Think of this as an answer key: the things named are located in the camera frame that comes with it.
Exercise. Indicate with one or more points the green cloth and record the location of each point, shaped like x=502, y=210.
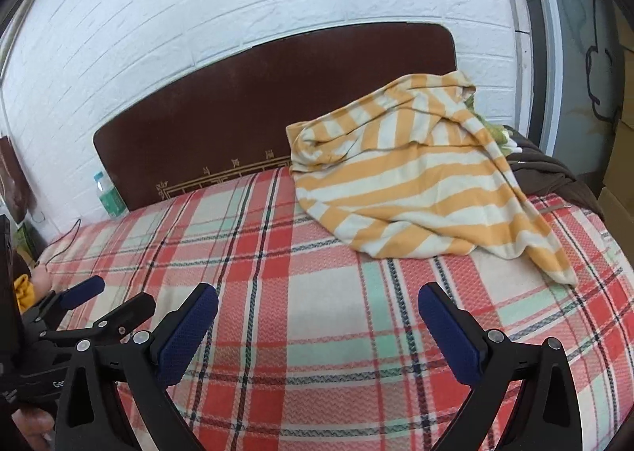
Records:
x=495, y=132

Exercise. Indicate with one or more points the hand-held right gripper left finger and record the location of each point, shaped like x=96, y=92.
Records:
x=190, y=332

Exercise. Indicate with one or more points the dark brown headboard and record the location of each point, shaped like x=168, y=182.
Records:
x=247, y=99

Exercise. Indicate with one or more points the glass door with cartoon drawing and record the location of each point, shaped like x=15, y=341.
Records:
x=579, y=60

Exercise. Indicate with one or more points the dark brown garment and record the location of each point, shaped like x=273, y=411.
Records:
x=550, y=174

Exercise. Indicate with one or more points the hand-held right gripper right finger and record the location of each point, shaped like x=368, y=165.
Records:
x=448, y=337

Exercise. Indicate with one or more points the person's left hand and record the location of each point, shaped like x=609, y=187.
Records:
x=30, y=431

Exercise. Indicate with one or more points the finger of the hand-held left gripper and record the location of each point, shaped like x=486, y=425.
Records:
x=126, y=315
x=81, y=292

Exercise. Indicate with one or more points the clear plastic water bottle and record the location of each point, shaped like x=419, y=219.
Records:
x=110, y=198

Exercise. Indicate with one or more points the orange white striped shirt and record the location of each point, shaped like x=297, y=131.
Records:
x=396, y=174

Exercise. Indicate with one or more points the cardboard box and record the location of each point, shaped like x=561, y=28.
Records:
x=616, y=206

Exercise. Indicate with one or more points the red plaid bed sheet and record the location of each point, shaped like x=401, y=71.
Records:
x=317, y=282

